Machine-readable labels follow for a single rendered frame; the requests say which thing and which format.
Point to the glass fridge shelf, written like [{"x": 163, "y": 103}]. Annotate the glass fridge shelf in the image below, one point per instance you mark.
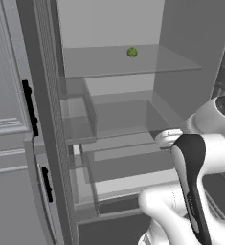
[{"x": 110, "y": 63}]

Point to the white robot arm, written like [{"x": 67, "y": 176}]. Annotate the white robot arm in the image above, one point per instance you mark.
[{"x": 213, "y": 153}]

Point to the small green round vegetable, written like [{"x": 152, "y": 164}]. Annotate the small green round vegetable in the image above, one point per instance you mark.
[{"x": 132, "y": 52}]

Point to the small clear fridge bin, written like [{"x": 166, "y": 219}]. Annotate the small clear fridge bin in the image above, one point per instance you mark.
[{"x": 77, "y": 127}]

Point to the low grey cupboard door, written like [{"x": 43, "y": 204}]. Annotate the low grey cupboard door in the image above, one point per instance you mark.
[{"x": 11, "y": 197}]

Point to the grey open fridge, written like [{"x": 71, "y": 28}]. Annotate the grey open fridge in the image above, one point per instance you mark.
[{"x": 117, "y": 28}]

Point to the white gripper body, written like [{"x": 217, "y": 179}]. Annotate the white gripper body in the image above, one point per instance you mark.
[{"x": 167, "y": 138}]

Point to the wide clear fridge drawer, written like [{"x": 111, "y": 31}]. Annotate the wide clear fridge drawer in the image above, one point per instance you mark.
[{"x": 126, "y": 172}]

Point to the tall grey cupboard door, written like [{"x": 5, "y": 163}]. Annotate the tall grey cupboard door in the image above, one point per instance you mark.
[{"x": 4, "y": 63}]

